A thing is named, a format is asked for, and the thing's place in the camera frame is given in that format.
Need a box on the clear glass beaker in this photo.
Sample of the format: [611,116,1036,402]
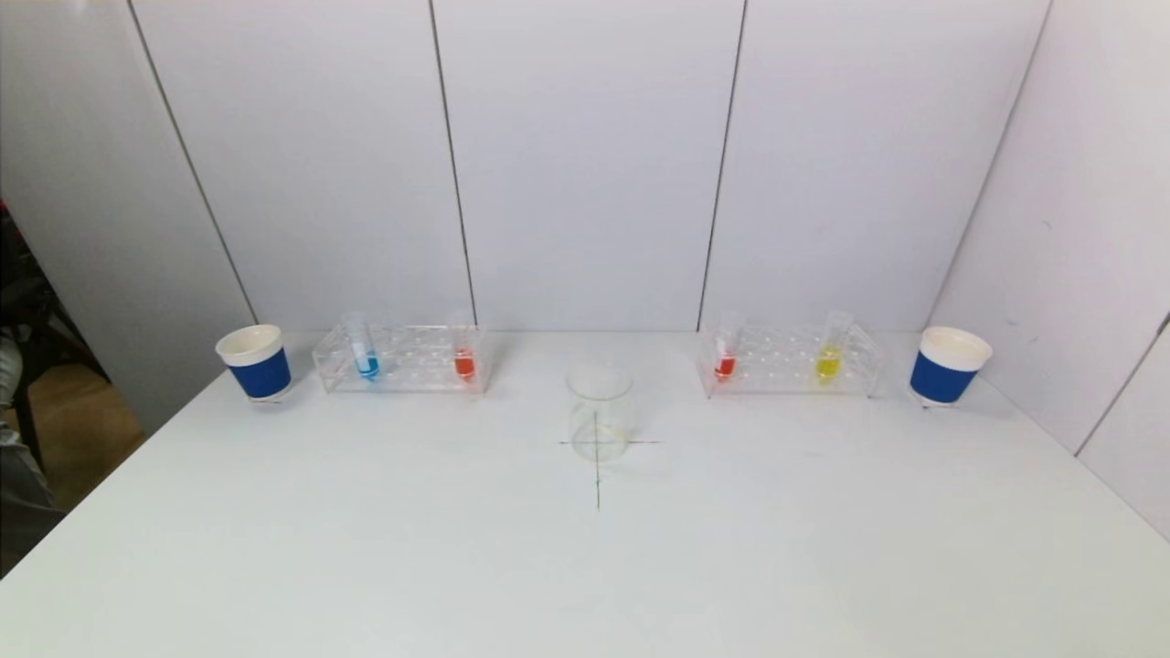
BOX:
[565,361,635,464]

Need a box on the test tube with blue pigment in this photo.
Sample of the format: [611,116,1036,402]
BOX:
[341,311,381,382]

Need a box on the clear acrylic test tube rack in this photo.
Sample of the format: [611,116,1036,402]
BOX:
[696,323,888,399]
[312,323,495,396]

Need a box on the white paper cup blue sleeve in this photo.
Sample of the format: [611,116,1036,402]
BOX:
[909,326,995,409]
[215,324,293,404]

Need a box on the test tube with red pigment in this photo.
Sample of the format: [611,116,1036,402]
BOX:
[713,312,745,382]

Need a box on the person in grey clothes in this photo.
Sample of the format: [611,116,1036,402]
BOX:
[0,324,67,575]

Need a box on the test tube with yellow pigment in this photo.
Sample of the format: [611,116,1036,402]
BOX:
[814,309,856,384]

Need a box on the test tube with orange pigment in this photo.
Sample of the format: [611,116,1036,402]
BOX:
[447,310,479,382]

